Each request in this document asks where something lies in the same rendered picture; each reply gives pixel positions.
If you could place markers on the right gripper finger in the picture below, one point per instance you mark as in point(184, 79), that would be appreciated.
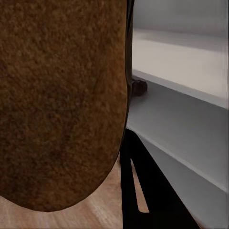
point(166, 210)

